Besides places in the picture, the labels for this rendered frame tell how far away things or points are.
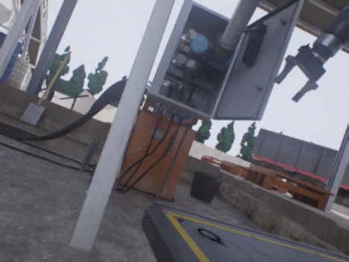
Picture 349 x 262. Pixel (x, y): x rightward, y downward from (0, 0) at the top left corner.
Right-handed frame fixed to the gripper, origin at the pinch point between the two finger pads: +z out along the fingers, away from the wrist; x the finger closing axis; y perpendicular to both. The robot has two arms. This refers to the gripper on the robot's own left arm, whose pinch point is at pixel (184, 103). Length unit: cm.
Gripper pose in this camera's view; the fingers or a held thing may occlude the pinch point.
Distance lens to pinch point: 140.4
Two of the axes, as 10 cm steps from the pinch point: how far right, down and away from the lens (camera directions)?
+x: 0.1, 2.1, -9.8
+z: -3.0, 9.3, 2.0
